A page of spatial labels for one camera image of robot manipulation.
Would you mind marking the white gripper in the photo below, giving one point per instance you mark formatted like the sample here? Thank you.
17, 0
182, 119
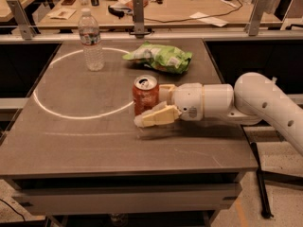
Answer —
188, 100

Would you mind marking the orange soda can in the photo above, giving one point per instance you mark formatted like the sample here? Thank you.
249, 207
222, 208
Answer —
145, 93

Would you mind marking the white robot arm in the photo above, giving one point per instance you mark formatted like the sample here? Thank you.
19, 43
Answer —
251, 99

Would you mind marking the green chip bag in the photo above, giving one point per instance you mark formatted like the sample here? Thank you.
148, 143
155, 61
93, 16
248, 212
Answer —
164, 58

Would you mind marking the white paper sheet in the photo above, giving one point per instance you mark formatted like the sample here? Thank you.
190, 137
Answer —
210, 20

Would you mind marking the clear plastic water bottle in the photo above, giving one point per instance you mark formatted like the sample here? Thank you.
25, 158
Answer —
90, 39

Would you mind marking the black sunglasses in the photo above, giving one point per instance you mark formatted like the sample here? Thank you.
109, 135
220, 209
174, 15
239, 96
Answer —
118, 13

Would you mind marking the white card on desk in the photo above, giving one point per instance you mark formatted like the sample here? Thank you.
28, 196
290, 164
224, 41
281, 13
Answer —
62, 14

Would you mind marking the brown wallet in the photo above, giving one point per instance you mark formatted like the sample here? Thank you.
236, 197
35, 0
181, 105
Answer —
68, 2

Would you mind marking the black leaning rod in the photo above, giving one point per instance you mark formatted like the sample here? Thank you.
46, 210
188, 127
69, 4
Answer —
265, 205

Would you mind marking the middle metal bracket post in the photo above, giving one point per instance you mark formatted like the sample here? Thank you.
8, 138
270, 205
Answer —
138, 18

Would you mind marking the metal bracket post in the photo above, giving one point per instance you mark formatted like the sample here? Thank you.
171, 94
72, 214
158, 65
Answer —
26, 28
138, 18
252, 27

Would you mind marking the right metal bracket post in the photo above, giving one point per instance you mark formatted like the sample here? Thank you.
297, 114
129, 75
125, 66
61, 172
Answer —
252, 27

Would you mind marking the left metal bracket post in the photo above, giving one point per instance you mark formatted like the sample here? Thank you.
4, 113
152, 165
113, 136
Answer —
26, 28

